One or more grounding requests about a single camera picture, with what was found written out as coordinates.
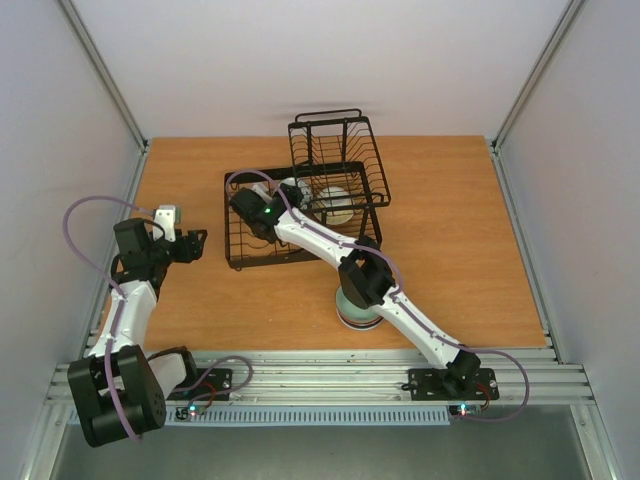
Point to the white bowl black diamonds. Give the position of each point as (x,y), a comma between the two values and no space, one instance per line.
(306,189)

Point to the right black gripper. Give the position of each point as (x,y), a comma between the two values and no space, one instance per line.
(288,195)

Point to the yellow sun pattern bowl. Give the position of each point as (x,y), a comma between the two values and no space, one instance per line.
(337,205)

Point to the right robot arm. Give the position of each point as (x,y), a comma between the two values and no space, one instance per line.
(368,279)

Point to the black wire dish rack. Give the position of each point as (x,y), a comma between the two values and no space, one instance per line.
(328,148)

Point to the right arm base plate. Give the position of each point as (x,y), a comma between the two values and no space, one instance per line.
(433,385)

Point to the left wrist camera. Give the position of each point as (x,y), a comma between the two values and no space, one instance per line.
(166,218)

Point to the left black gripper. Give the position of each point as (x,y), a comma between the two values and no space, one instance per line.
(192,248)

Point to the right controller board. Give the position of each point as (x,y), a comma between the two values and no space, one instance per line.
(466,410)

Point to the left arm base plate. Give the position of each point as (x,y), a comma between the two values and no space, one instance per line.
(217,380)

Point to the left controller board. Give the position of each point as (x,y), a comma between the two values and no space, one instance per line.
(190,413)

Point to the pale green bowl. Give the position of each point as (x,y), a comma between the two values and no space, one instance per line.
(347,310)

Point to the controller board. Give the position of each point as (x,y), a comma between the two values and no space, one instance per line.
(190,413)
(466,410)

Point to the grey slotted cable duct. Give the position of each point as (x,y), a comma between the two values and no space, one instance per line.
(281,416)

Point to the bottom bowl of stack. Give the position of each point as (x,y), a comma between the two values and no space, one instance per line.
(362,326)

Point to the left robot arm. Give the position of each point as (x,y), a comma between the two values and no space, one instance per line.
(117,389)

